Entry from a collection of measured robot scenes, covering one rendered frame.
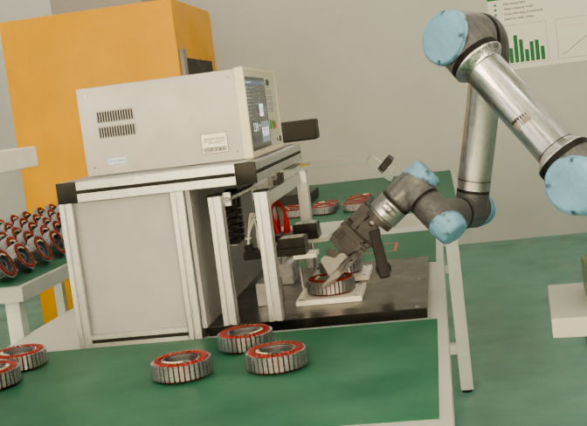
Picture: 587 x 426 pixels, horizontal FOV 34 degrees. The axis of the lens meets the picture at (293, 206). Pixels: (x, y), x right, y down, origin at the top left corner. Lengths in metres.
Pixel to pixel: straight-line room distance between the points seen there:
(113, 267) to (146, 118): 0.35
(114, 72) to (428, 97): 2.64
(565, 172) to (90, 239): 1.00
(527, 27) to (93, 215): 5.75
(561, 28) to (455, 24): 5.56
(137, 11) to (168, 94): 3.77
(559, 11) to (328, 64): 1.78
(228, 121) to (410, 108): 5.41
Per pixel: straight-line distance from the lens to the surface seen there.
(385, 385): 1.60
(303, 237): 2.19
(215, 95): 2.15
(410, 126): 7.50
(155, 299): 2.10
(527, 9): 7.55
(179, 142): 2.17
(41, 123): 6.14
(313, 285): 2.19
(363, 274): 2.40
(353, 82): 7.52
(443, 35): 2.05
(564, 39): 7.57
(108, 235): 2.11
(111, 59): 5.97
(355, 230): 2.19
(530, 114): 1.97
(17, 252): 3.51
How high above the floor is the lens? 1.22
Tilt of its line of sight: 6 degrees down
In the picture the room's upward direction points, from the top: 7 degrees counter-clockwise
